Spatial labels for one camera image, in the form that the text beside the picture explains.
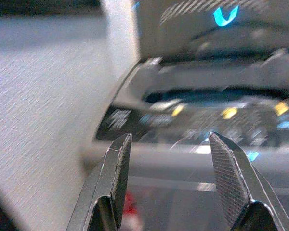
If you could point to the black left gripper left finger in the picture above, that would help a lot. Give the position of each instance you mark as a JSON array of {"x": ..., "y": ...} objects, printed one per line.
[{"x": 110, "y": 178}]

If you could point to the yellow washer panel tab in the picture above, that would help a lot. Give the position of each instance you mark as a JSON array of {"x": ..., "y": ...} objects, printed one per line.
[
  {"x": 281, "y": 107},
  {"x": 228, "y": 112},
  {"x": 177, "y": 110}
]

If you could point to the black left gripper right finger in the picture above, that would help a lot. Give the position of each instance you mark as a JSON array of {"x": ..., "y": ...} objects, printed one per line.
[{"x": 238, "y": 187}]

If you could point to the grey top-load washing machine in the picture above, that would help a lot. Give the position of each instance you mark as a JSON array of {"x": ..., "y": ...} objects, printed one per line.
[{"x": 183, "y": 163}]

